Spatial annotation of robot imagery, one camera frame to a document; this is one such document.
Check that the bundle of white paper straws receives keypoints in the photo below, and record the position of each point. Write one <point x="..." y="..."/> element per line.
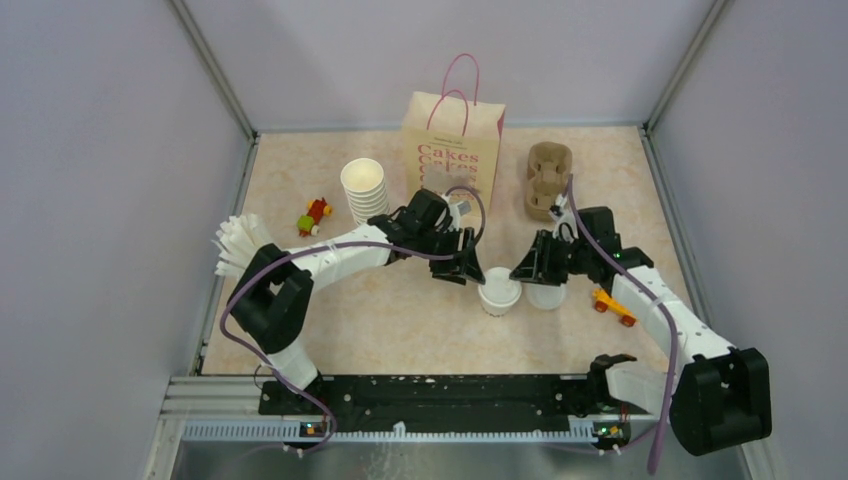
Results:
<point x="238" y="239"/>

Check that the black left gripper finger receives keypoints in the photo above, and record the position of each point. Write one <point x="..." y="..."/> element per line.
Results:
<point x="448" y="271"/>
<point x="467" y="260"/>

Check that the stack of white paper cups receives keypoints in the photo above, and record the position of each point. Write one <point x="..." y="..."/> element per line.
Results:
<point x="363" y="182"/>

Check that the cream Cakes paper bag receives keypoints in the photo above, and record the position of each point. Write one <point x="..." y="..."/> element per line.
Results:
<point x="452" y="138"/>

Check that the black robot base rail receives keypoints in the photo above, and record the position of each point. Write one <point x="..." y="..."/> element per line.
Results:
<point x="472" y="403"/>

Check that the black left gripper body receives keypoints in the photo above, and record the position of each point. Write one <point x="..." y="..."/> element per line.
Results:
<point x="444" y="242"/>

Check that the brown pulp cup carrier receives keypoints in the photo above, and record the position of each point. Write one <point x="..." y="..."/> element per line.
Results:
<point x="548" y="165"/>

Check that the grey slotted cable duct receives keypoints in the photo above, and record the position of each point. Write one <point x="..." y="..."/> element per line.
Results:
<point x="286" y="431"/>

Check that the red green toy block figure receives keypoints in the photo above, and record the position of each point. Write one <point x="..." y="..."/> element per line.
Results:
<point x="309" y="223"/>

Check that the stack of translucent lids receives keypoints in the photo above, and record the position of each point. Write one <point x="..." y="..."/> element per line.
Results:
<point x="545" y="297"/>

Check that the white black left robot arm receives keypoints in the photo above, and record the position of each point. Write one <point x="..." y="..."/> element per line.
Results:
<point x="275" y="286"/>

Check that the white paper coffee cup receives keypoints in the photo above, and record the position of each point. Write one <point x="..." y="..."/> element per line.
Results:
<point x="497" y="307"/>

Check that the yellow toy car red wheels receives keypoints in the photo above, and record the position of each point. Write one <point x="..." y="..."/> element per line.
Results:
<point x="604" y="302"/>

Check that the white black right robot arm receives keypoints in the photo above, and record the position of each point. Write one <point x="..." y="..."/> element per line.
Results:
<point x="718" y="395"/>

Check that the white plastic cup lid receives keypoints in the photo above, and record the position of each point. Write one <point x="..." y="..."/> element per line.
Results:
<point x="499" y="288"/>

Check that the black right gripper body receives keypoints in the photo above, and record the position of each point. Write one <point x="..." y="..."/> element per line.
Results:
<point x="569" y="258"/>

